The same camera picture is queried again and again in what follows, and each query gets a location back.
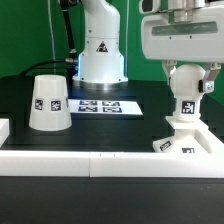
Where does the white front fence bar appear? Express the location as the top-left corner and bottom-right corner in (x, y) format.
(0, 150), (224, 178)

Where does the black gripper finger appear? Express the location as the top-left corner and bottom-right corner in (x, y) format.
(162, 60), (177, 83)
(198, 62), (221, 93)

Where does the white lamp shade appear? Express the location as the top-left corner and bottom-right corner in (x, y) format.
(29, 75), (72, 131)

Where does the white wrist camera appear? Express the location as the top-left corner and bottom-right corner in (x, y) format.
(139, 0), (167, 14)

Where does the white marker sheet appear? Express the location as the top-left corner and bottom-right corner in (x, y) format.
(68, 99), (142, 115)

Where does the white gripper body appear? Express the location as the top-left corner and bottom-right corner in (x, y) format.
(141, 11), (224, 63)

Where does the black cable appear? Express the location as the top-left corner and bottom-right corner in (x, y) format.
(19, 0), (80, 77)

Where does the white lamp bulb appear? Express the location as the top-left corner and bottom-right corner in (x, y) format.
(170, 64), (205, 122)

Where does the white right fence bar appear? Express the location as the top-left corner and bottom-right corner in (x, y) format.
(194, 126), (224, 155)

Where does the white fence bar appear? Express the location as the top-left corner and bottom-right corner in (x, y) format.
(0, 150), (224, 178)
(194, 126), (224, 155)
(0, 119), (10, 147)

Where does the white thin cable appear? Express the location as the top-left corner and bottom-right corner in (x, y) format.
(47, 0), (57, 61)

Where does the white lamp base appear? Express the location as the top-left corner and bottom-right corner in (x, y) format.
(153, 116), (212, 154)

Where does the white left fence bar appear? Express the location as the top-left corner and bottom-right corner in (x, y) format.
(0, 119), (10, 147)

